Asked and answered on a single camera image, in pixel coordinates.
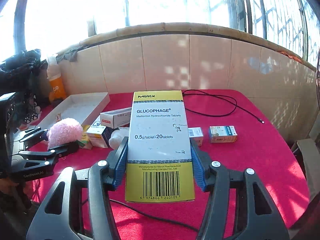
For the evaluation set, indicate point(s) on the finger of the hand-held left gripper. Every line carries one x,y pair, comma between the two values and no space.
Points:
60,152
31,136

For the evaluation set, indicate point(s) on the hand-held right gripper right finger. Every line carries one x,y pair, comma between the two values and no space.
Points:
200,172

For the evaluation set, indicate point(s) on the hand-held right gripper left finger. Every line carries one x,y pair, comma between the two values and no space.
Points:
120,160

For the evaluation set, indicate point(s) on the pink fluffy toy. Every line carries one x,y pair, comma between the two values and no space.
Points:
65,131

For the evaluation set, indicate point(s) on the long white red-label medicine box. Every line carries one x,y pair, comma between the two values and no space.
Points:
117,117

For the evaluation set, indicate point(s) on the yellow white medicine box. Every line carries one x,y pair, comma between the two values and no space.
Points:
160,135

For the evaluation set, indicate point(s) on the white shallow tray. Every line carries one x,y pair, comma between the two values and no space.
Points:
80,105

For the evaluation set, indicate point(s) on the white fluffy ball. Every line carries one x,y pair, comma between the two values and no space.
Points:
117,138

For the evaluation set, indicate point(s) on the dark paw print cloth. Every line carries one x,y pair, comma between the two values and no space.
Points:
32,110

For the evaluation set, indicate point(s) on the yellow green packet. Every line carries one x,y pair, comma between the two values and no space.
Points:
85,136

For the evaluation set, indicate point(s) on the small orange packet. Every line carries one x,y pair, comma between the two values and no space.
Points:
58,117

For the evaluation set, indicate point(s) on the white blue medicine box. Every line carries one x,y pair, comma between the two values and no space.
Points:
98,135

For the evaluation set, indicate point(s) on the small white orange-label box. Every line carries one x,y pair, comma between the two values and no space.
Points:
196,132

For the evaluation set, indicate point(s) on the small blue yellow printed box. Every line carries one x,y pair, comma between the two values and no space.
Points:
222,133

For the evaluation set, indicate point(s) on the black plastic bag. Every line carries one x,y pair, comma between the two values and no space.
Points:
22,67

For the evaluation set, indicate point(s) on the orange bottle white cap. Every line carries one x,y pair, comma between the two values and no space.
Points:
58,85

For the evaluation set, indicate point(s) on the grey cloth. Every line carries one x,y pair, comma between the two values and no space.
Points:
68,54

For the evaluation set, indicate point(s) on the window with metal grille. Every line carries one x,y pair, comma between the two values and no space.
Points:
160,2

